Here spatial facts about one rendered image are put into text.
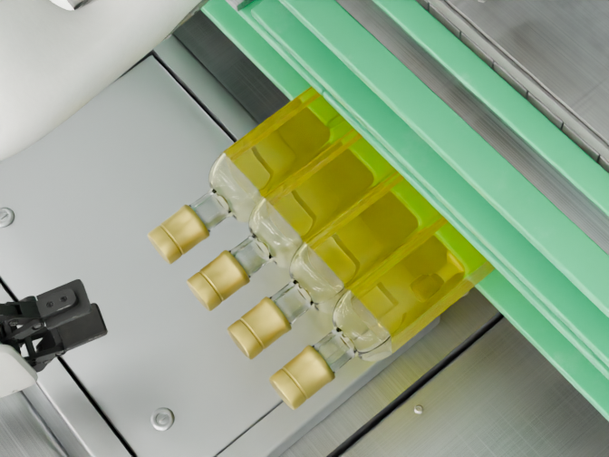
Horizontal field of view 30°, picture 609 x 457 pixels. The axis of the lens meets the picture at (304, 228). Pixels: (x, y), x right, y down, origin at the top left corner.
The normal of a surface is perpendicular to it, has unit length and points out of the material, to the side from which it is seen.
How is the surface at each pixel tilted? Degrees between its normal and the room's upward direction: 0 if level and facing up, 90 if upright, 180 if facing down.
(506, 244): 90
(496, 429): 89
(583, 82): 90
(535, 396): 89
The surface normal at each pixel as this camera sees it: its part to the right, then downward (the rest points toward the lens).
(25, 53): 0.51, -0.15
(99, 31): -0.08, -0.65
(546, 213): -0.09, -0.43
